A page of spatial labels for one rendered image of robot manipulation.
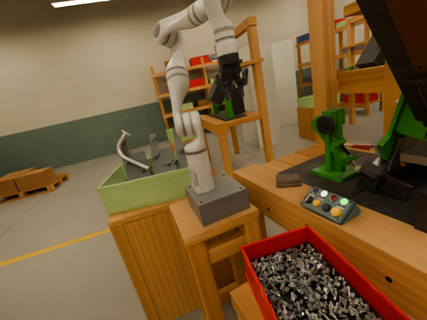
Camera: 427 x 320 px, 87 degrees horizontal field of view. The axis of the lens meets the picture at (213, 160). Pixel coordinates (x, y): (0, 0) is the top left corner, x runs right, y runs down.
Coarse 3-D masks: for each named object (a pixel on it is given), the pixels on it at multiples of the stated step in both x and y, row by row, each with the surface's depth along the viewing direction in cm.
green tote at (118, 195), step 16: (112, 176) 144; (160, 176) 123; (176, 176) 125; (112, 192) 124; (128, 192) 125; (144, 192) 126; (160, 192) 127; (176, 192) 128; (112, 208) 127; (128, 208) 128
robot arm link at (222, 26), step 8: (208, 0) 71; (216, 0) 70; (208, 8) 73; (216, 8) 71; (208, 16) 75; (216, 16) 73; (224, 16) 73; (216, 24) 74; (224, 24) 74; (232, 24) 75; (216, 32) 75; (224, 32) 74; (232, 32) 75; (216, 40) 77
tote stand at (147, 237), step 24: (120, 216) 123; (144, 216) 123; (168, 216) 127; (120, 240) 123; (144, 240) 127; (168, 240) 130; (216, 240) 138; (144, 264) 131; (168, 264) 134; (216, 264) 143; (144, 288) 135; (168, 288) 139; (192, 288) 143; (168, 312) 144
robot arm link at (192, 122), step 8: (192, 112) 86; (184, 120) 84; (192, 120) 84; (200, 120) 86; (192, 128) 85; (200, 128) 85; (200, 136) 86; (192, 144) 88; (200, 144) 87; (192, 152) 88; (200, 152) 88
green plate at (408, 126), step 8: (400, 96) 61; (400, 104) 61; (400, 112) 62; (408, 112) 61; (392, 120) 64; (400, 120) 63; (408, 120) 62; (392, 128) 65; (400, 128) 64; (408, 128) 62; (416, 128) 61; (424, 128) 59; (400, 136) 69; (416, 136) 61; (424, 136) 60
